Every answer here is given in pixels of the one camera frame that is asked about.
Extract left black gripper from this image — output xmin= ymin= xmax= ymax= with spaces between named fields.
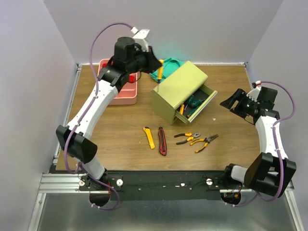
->
xmin=127 ymin=45 xmax=163 ymax=75

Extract yellow tester screwdriver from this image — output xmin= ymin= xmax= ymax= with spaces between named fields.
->
xmin=157 ymin=59 xmax=164 ymax=84

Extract green stubby screwdriver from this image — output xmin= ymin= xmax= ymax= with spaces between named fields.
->
xmin=190 ymin=100 xmax=205 ymax=108
xmin=187 ymin=95 xmax=194 ymax=105

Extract needle nose pliers orange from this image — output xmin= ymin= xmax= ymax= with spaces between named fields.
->
xmin=190 ymin=134 xmax=218 ymax=153

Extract olive green drawer cabinet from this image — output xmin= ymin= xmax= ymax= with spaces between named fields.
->
xmin=151 ymin=61 xmax=218 ymax=125

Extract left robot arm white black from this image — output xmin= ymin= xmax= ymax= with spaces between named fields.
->
xmin=56 ymin=34 xmax=162 ymax=190

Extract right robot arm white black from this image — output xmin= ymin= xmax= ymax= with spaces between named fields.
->
xmin=220 ymin=86 xmax=296 ymax=200

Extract red item middle compartment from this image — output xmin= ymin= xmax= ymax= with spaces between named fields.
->
xmin=129 ymin=75 xmax=135 ymax=83

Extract green cloth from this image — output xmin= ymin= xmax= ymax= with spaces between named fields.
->
xmin=161 ymin=58 xmax=185 ymax=82

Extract pink compartment tray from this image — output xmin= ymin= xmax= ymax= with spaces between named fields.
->
xmin=109 ymin=73 xmax=140 ymax=105

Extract yellow utility knife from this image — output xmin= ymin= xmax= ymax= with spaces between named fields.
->
xmin=143 ymin=127 xmax=155 ymax=149

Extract red black utility knife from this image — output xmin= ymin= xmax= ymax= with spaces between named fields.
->
xmin=158 ymin=127 xmax=167 ymax=156

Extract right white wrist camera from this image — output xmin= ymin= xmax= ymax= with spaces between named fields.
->
xmin=246 ymin=80 xmax=261 ymax=102

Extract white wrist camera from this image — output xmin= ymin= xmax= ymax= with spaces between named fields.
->
xmin=130 ymin=26 xmax=150 ymax=52
xmin=246 ymin=80 xmax=261 ymax=102

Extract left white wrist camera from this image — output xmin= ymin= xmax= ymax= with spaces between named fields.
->
xmin=130 ymin=26 xmax=150 ymax=52

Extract combination pliers orange handles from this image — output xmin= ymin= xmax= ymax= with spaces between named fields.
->
xmin=174 ymin=133 xmax=201 ymax=145

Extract aluminium rail frame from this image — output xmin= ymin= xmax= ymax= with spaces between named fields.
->
xmin=29 ymin=64 xmax=304 ymax=231

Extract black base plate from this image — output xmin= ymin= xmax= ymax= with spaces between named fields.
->
xmin=79 ymin=170 xmax=251 ymax=202

